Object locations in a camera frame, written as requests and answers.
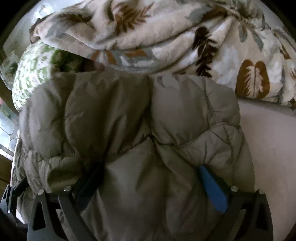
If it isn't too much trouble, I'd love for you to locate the olive green puffer jacket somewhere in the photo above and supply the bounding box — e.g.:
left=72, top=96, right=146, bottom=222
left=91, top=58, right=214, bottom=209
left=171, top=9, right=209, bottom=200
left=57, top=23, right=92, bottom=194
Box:
left=12, top=71, right=254, bottom=240

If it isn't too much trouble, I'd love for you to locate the window with glass panes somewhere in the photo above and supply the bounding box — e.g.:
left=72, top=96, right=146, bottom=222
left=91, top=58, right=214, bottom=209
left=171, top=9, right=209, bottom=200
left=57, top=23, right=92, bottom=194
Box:
left=0, top=99, right=20, bottom=161

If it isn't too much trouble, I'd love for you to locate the quilted beige mattress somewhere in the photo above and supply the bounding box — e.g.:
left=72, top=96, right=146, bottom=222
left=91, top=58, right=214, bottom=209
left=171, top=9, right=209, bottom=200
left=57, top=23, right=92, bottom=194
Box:
left=239, top=99, right=295, bottom=240

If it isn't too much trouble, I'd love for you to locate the green white patterned pillow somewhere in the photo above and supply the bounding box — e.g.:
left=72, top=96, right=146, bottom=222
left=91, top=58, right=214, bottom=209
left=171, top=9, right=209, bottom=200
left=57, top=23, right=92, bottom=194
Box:
left=12, top=40, right=94, bottom=111

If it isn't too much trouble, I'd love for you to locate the leaf print blanket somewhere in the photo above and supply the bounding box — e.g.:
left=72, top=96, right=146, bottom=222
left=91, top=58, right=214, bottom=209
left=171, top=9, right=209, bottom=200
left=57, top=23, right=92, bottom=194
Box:
left=30, top=1, right=295, bottom=108

